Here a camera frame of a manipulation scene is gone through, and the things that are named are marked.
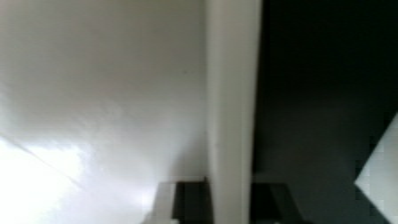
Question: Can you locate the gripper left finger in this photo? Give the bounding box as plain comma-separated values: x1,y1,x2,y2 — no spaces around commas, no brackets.
158,181,209,224

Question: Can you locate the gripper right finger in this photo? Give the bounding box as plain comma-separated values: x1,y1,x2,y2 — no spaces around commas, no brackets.
250,183,307,224

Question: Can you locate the white square tabletop tray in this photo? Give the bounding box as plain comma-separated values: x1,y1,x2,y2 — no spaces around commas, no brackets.
0,0,261,224

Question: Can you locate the white table leg with tag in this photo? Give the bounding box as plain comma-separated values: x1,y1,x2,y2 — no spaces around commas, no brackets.
355,114,398,224

